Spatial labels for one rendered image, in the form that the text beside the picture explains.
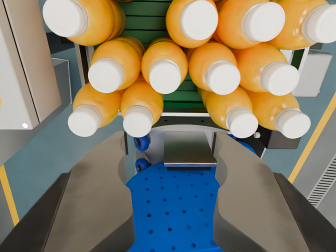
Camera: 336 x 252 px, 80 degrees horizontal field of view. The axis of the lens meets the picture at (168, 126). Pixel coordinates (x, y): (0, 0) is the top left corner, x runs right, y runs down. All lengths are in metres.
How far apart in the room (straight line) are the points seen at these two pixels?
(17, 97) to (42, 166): 1.68
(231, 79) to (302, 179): 2.00
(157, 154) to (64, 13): 0.38
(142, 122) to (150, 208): 0.18
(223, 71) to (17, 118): 0.28
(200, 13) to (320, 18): 0.13
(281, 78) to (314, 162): 1.89
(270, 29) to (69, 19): 0.22
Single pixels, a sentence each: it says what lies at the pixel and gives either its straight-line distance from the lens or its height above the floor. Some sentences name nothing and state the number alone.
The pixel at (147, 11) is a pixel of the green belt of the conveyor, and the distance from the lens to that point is 0.46.
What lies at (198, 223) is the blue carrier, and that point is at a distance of 0.38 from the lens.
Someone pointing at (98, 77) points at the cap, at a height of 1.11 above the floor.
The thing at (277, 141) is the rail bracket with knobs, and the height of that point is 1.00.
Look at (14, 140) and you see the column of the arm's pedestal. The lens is 1.08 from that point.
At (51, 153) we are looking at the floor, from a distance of 1.89.
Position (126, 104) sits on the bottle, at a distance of 0.31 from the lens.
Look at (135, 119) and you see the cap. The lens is 0.28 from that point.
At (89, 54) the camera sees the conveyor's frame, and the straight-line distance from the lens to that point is 0.49.
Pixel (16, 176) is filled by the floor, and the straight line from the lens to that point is 2.19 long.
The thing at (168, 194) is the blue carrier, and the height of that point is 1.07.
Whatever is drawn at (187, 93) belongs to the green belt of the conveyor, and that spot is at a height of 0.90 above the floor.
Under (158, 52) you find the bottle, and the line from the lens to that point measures 0.29.
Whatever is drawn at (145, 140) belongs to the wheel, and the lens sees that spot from 0.45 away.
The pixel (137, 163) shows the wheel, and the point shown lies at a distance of 0.51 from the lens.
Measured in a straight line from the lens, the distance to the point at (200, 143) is 0.45.
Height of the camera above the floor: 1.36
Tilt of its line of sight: 63 degrees down
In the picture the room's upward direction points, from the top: 177 degrees clockwise
